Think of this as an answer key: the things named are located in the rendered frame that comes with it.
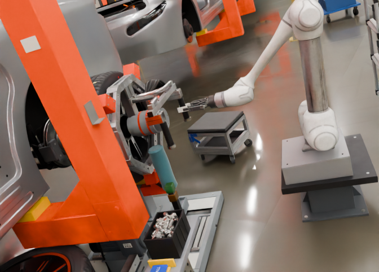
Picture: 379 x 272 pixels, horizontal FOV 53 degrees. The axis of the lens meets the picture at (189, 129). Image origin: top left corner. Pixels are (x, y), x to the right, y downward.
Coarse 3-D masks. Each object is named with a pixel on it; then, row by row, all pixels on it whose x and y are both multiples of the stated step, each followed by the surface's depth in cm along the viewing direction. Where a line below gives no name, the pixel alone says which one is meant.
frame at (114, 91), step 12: (120, 84) 202; (132, 84) 224; (144, 84) 229; (108, 120) 192; (120, 132) 193; (120, 144) 194; (156, 144) 239; (132, 156) 199; (132, 168) 206; (144, 168) 210
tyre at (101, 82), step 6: (108, 72) 211; (114, 72) 215; (120, 72) 223; (90, 78) 209; (96, 78) 205; (102, 78) 204; (108, 78) 208; (114, 78) 214; (96, 84) 199; (102, 84) 201; (108, 84) 206; (96, 90) 196; (102, 90) 200; (144, 108) 242; (150, 138) 242; (150, 144) 241; (132, 174) 213; (138, 174) 219; (138, 180) 219
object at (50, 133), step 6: (48, 120) 227; (48, 126) 223; (48, 132) 222; (54, 132) 227; (48, 138) 221; (54, 138) 226; (60, 144) 228; (66, 156) 233; (54, 162) 226; (60, 162) 227; (66, 162) 232
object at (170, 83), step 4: (168, 84) 215; (172, 84) 220; (132, 88) 212; (160, 88) 210; (164, 88) 211; (132, 92) 211; (148, 92) 210; (152, 92) 210; (156, 92) 209; (160, 92) 210; (132, 96) 212; (136, 96) 212; (140, 96) 211
